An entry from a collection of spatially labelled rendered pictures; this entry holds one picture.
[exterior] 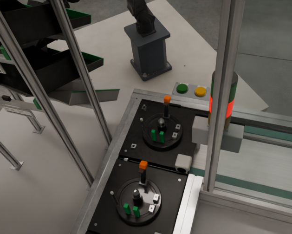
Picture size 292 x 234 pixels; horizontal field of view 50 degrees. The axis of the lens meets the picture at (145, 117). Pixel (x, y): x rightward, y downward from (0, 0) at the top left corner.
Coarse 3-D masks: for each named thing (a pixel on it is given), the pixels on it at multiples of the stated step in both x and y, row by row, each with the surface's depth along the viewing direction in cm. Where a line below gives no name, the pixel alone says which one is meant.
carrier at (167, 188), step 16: (112, 176) 99; (128, 176) 99; (160, 176) 98; (176, 176) 97; (112, 192) 85; (128, 192) 94; (144, 192) 93; (160, 192) 93; (176, 192) 94; (96, 208) 94; (112, 208) 93; (128, 208) 87; (144, 208) 90; (160, 208) 91; (176, 208) 91; (96, 224) 91; (112, 224) 90; (128, 224) 90; (144, 224) 89; (160, 224) 89
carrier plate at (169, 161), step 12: (156, 108) 114; (180, 108) 113; (144, 120) 111; (180, 120) 110; (192, 120) 109; (132, 132) 109; (144, 144) 105; (180, 144) 104; (192, 144) 103; (120, 156) 105; (132, 156) 103; (144, 156) 102; (156, 156) 102; (168, 156) 102; (192, 156) 101; (168, 168) 100
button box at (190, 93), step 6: (186, 84) 120; (192, 84) 120; (174, 90) 119; (192, 90) 118; (210, 90) 117; (180, 96) 117; (186, 96) 117; (192, 96) 117; (198, 96) 116; (204, 96) 116
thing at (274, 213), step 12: (204, 156) 106; (156, 168) 103; (192, 168) 101; (204, 168) 104; (204, 192) 95; (216, 192) 94; (216, 204) 100; (228, 204) 97; (240, 204) 94; (252, 204) 91; (264, 204) 90; (264, 216) 96; (276, 216) 93; (288, 216) 90
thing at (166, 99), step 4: (168, 96) 104; (164, 100) 103; (168, 100) 103; (164, 104) 102; (168, 104) 104; (164, 108) 105; (168, 108) 105; (164, 112) 106; (168, 112) 106; (164, 116) 107
